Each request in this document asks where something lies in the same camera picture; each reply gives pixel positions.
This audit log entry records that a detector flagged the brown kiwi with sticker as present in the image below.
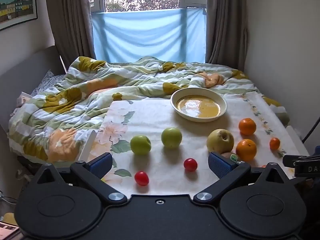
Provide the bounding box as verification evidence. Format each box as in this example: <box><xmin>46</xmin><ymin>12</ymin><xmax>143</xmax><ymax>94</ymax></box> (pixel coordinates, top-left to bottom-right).
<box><xmin>221</xmin><ymin>152</ymin><xmax>241</xmax><ymax>163</ymax></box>

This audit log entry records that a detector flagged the orange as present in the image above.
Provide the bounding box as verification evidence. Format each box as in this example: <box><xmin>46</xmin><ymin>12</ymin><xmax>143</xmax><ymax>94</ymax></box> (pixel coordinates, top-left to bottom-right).
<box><xmin>235</xmin><ymin>139</ymin><xmax>257</xmax><ymax>162</ymax></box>
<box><xmin>238</xmin><ymin>118</ymin><xmax>257</xmax><ymax>135</ymax></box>

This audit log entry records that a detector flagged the yellow pear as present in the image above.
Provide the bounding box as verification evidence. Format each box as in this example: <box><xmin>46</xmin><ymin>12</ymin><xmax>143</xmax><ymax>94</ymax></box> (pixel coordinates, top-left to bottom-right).
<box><xmin>207</xmin><ymin>129</ymin><xmax>234</xmax><ymax>154</ymax></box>

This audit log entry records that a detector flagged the red cherry tomato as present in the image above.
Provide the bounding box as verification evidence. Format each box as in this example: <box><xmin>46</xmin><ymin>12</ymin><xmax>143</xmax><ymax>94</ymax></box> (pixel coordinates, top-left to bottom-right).
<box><xmin>183</xmin><ymin>158</ymin><xmax>197</xmax><ymax>172</ymax></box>
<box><xmin>135</xmin><ymin>171</ymin><xmax>149</xmax><ymax>186</ymax></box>

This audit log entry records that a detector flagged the small mandarin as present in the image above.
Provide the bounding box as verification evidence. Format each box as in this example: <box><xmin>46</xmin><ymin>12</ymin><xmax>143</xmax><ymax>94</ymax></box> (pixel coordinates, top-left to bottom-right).
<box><xmin>269</xmin><ymin>137</ymin><xmax>280</xmax><ymax>151</ymax></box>

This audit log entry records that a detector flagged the green apple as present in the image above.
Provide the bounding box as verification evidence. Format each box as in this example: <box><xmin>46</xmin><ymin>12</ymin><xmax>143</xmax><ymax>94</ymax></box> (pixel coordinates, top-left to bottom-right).
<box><xmin>161</xmin><ymin>127</ymin><xmax>182</xmax><ymax>148</ymax></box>
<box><xmin>130</xmin><ymin>135</ymin><xmax>151</xmax><ymax>155</ymax></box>

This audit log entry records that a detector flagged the floral striped quilt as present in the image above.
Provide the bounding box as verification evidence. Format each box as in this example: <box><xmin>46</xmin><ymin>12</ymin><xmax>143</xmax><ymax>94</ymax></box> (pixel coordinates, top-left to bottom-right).
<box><xmin>7</xmin><ymin>56</ymin><xmax>291</xmax><ymax>163</ymax></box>

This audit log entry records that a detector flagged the cream bowl with duck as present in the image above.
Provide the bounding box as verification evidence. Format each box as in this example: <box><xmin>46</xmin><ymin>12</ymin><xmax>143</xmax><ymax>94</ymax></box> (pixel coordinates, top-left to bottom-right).
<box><xmin>170</xmin><ymin>88</ymin><xmax>227</xmax><ymax>123</ymax></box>

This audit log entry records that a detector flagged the grey headboard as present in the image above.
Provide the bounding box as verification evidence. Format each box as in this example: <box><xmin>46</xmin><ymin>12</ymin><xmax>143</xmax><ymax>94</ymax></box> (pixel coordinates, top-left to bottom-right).
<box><xmin>0</xmin><ymin>46</ymin><xmax>65</xmax><ymax>131</ymax></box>

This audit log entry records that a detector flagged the right brown curtain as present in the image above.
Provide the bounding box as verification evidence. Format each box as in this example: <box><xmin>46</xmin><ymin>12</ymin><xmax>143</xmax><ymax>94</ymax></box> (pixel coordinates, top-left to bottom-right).
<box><xmin>206</xmin><ymin>0</ymin><xmax>248</xmax><ymax>71</ymax></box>

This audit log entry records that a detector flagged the brown curtain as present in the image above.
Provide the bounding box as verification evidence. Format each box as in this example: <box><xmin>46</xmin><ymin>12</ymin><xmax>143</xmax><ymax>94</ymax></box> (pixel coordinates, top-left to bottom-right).
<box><xmin>206</xmin><ymin>0</ymin><xmax>248</xmax><ymax>71</ymax></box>
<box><xmin>46</xmin><ymin>0</ymin><xmax>95</xmax><ymax>67</ymax></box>

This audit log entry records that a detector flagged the light blue window cloth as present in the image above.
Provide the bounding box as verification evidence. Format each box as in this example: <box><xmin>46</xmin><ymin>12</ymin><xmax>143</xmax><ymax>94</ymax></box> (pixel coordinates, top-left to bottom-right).
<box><xmin>92</xmin><ymin>8</ymin><xmax>207</xmax><ymax>63</ymax></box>

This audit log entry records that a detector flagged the left brown curtain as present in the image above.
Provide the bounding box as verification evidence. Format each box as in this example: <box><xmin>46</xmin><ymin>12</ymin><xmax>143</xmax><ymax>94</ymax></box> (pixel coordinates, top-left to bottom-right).
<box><xmin>46</xmin><ymin>0</ymin><xmax>95</xmax><ymax>67</ymax></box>

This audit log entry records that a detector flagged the black cable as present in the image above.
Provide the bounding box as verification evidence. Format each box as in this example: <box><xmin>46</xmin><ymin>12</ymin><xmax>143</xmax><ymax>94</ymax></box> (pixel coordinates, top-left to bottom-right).
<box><xmin>301</xmin><ymin>115</ymin><xmax>320</xmax><ymax>143</ymax></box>

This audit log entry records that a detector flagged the framed picture on wall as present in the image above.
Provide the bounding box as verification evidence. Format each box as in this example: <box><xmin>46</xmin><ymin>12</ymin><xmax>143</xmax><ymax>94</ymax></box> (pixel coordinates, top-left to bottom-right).
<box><xmin>0</xmin><ymin>0</ymin><xmax>37</xmax><ymax>30</ymax></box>

